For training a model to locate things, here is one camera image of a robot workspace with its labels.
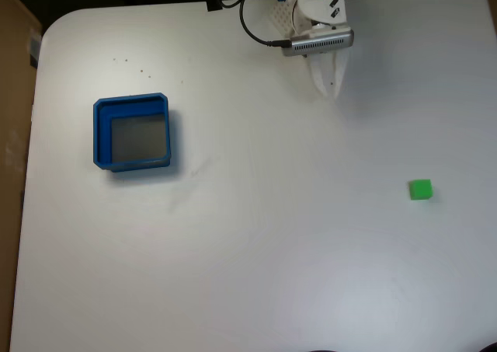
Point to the green cube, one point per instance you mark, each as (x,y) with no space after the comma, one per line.
(420,190)

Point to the blue plastic box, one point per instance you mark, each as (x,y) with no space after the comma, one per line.
(101,134)

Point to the brown cardboard box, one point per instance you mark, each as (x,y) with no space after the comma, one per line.
(11,134)

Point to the black tape strip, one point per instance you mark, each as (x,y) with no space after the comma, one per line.
(213,6)

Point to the silver camera box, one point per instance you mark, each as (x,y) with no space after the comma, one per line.
(318,43)

